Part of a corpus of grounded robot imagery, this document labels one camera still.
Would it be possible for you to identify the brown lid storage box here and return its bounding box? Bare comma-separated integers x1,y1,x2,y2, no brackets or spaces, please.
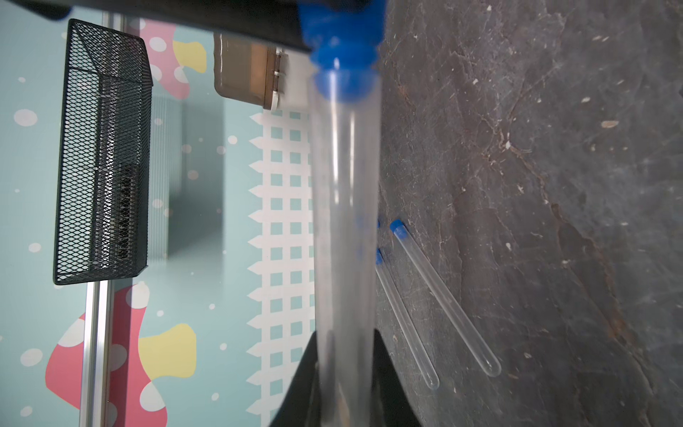
213,33,317,111

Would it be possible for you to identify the black wire mesh basket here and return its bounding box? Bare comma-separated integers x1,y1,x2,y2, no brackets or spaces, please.
53,19,153,286

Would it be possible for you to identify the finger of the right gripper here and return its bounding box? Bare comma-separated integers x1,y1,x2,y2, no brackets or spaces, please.
15,0,310,53

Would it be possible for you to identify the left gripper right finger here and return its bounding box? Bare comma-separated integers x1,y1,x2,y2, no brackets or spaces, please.
373,329,422,427

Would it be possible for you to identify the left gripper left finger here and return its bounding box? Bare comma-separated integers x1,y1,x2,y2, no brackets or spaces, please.
270,332,320,427

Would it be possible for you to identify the clear test tube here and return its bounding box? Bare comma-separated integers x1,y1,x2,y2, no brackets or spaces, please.
375,260,440,391
309,70,382,426
394,229,502,377

